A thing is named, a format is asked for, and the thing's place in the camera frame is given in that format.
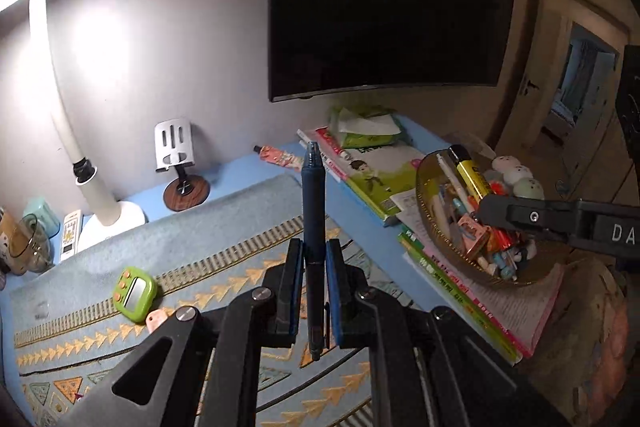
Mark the amber plastic bowl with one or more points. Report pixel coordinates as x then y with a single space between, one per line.
542 272

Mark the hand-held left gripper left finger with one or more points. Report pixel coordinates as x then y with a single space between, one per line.
295 292

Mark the pink printed small box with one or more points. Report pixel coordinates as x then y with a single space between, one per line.
472 234

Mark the floral cloth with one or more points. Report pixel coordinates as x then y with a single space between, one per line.
590 332

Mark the pink floral cream tube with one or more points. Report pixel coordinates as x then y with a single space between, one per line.
277 155

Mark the red white tube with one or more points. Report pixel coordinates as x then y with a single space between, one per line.
332 142

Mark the patterned blue-grey table mat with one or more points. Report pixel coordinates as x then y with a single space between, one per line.
200 237

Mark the green digital timer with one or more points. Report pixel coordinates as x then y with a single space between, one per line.
135 294

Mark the loose paper sheets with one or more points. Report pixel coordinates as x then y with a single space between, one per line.
410 207

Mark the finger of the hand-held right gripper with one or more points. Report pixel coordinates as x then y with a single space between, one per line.
530 217

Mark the white remote control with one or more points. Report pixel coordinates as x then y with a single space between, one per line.
71 232

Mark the pink spine textbook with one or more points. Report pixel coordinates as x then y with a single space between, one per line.
520 307

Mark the green spine textbook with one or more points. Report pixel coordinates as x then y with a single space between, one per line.
450 297

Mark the white paperback book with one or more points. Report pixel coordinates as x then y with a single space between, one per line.
330 164

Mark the yellow highlighter pen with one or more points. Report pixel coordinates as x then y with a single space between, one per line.
470 174

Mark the grey flat box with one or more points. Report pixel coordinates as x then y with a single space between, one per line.
470 144

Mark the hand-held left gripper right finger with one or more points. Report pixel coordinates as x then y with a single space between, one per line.
336 297

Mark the mint green container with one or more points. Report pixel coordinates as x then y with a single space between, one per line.
42 214

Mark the white desk lamp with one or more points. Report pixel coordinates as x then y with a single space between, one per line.
75 107

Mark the assorted stationery pile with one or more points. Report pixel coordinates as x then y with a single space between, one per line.
450 207

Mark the green cartoon cover book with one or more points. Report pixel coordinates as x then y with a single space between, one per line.
385 172

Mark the green tissue pack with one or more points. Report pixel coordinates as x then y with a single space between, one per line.
365 124

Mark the glass jar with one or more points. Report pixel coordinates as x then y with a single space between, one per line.
30 247

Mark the black speaker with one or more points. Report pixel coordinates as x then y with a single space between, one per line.
630 97

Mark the silver phone stand wooden base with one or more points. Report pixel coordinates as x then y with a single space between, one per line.
174 142

